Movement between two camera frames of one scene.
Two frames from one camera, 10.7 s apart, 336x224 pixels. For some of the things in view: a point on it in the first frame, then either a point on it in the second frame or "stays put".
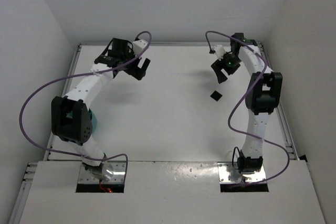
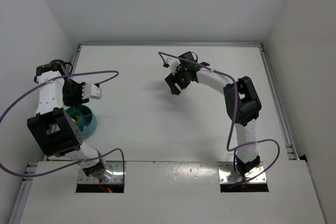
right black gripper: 219,67 to 177,80
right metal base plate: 228,174 stays put
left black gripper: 137,67 to 72,94
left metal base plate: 117,176 stays put
